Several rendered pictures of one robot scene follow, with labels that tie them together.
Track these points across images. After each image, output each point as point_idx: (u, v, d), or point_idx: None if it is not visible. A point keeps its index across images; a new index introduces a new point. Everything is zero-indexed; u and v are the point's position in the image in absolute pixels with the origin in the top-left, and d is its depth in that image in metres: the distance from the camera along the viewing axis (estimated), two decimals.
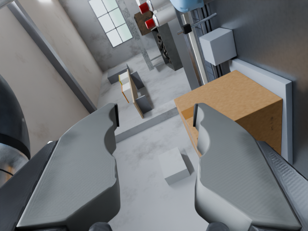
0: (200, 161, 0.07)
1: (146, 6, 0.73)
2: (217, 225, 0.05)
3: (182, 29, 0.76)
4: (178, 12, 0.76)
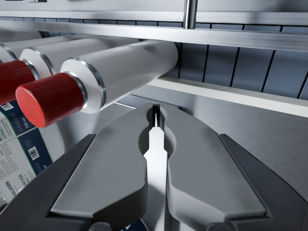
0: (169, 162, 0.07)
1: (10, 61, 0.17)
2: (217, 225, 0.05)
3: (189, 9, 0.16)
4: (145, 44, 0.22)
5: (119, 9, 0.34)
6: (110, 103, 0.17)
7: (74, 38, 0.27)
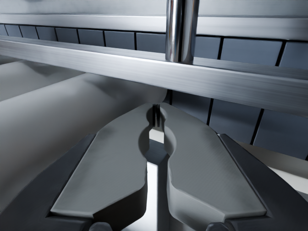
0: (169, 162, 0.07)
1: None
2: (217, 225, 0.05)
3: (177, 17, 0.06)
4: (103, 77, 0.12)
5: (88, 12, 0.24)
6: None
7: (2, 58, 0.17)
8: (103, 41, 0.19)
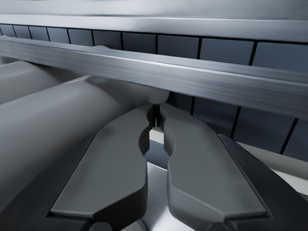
0: (169, 162, 0.07)
1: None
2: (217, 225, 0.05)
3: None
4: (107, 78, 0.12)
5: (186, 13, 0.18)
6: None
7: (13, 57, 0.16)
8: (250, 57, 0.13)
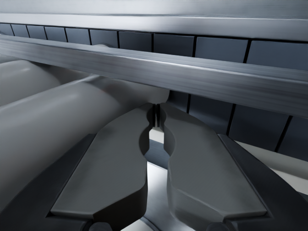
0: (169, 162, 0.07)
1: None
2: (217, 225, 0.05)
3: None
4: (107, 79, 0.12)
5: (222, 13, 0.17)
6: None
7: (10, 56, 0.16)
8: None
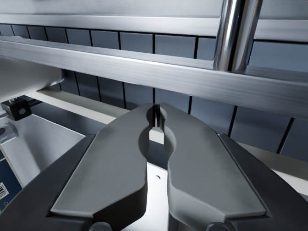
0: (169, 162, 0.07)
1: None
2: (217, 225, 0.05)
3: (238, 20, 0.06)
4: None
5: (99, 12, 0.24)
6: None
7: None
8: (118, 43, 0.18)
